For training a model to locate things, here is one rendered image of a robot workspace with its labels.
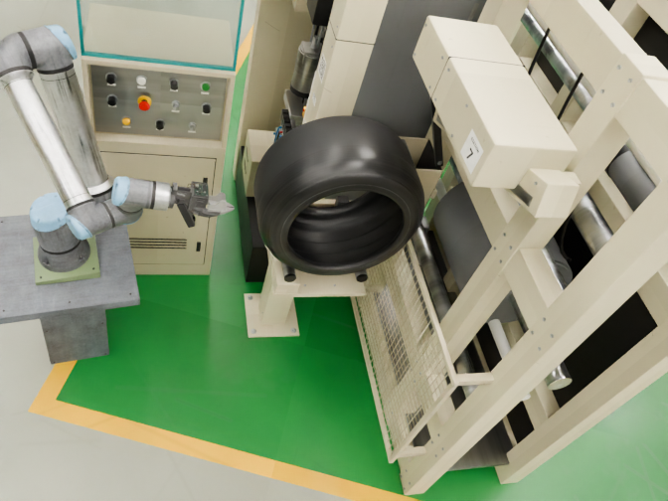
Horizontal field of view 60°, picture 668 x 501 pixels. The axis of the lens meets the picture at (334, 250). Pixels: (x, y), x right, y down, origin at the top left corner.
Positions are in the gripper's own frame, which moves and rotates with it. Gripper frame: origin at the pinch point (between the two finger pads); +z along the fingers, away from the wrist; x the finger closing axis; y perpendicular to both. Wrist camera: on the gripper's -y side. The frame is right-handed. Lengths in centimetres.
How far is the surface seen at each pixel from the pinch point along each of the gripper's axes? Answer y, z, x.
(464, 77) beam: 71, 49, -8
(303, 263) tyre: -10.1, 27.9, -12.5
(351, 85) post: 40, 34, 26
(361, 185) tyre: 29.9, 33.5, -12.2
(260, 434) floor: -110, 38, -33
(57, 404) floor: -121, -49, -12
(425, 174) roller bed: 13, 76, 19
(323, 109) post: 28.1, 28.3, 25.9
